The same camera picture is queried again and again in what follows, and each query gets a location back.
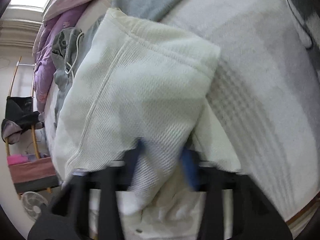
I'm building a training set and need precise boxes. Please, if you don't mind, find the cream white jacket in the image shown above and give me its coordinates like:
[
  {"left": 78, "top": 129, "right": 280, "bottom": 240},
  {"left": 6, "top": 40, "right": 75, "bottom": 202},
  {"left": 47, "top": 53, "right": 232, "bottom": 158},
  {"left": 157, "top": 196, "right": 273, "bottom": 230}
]
[{"left": 51, "top": 7, "right": 242, "bottom": 240}]

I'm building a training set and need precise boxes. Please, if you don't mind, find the bamboo clothes rack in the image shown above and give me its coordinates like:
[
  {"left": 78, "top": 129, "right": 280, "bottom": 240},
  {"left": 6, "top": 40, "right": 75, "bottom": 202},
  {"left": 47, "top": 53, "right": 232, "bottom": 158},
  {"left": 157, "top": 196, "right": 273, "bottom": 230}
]
[{"left": 1, "top": 60, "right": 43, "bottom": 159}]

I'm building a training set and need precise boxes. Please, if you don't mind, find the white floor fan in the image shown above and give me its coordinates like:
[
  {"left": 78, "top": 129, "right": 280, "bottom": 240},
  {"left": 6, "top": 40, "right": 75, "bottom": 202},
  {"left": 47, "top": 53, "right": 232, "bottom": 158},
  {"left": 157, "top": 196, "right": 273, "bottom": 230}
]
[{"left": 21, "top": 191, "right": 48, "bottom": 221}]

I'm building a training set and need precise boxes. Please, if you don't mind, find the pink storage box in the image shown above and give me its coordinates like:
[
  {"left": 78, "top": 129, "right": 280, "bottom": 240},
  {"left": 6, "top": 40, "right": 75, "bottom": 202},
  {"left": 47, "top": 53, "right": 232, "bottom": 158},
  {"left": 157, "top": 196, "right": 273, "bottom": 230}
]
[{"left": 7, "top": 154, "right": 29, "bottom": 166}]

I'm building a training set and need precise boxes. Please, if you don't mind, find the black garment on rack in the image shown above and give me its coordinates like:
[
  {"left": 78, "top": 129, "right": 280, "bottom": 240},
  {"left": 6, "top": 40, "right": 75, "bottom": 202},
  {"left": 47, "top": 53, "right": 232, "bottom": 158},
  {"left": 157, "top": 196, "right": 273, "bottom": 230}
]
[{"left": 1, "top": 96, "right": 44, "bottom": 145}]

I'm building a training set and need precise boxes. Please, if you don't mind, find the purple quilt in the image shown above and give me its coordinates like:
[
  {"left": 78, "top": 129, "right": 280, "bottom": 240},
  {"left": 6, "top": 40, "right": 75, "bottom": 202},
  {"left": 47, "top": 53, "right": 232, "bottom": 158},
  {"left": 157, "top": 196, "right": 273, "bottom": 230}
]
[{"left": 33, "top": 3, "right": 88, "bottom": 112}]

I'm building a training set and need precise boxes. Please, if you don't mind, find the grey hoodie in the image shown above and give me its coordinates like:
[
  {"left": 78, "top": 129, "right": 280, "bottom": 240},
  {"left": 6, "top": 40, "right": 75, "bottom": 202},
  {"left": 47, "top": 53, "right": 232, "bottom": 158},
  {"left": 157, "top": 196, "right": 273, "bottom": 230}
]
[{"left": 52, "top": 0, "right": 182, "bottom": 127}]

